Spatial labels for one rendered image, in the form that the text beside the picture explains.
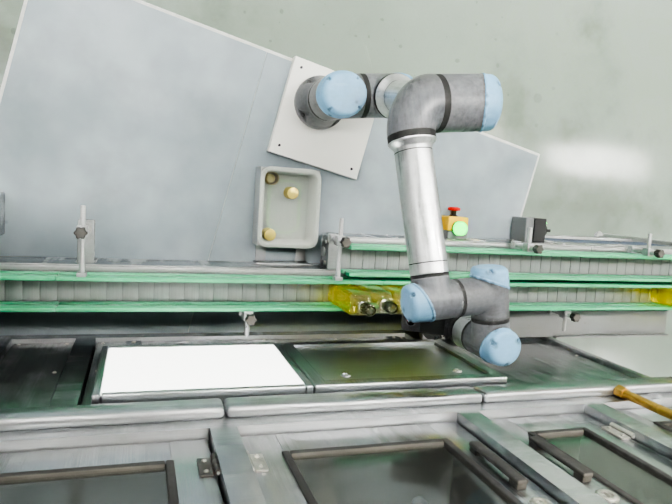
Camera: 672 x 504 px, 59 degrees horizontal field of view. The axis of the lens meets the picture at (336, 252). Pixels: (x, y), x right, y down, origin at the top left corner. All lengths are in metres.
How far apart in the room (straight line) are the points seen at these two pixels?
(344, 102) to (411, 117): 0.42
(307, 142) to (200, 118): 0.31
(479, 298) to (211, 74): 0.99
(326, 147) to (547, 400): 0.91
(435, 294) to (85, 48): 1.11
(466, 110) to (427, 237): 0.27
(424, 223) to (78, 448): 0.72
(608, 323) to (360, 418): 1.23
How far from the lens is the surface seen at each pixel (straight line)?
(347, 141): 1.78
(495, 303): 1.19
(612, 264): 2.19
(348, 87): 1.56
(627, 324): 2.29
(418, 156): 1.15
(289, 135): 1.74
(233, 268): 1.62
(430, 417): 1.26
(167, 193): 1.71
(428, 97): 1.18
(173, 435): 1.13
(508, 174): 2.07
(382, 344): 1.64
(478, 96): 1.23
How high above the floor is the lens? 2.46
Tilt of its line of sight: 70 degrees down
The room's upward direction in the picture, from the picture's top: 112 degrees clockwise
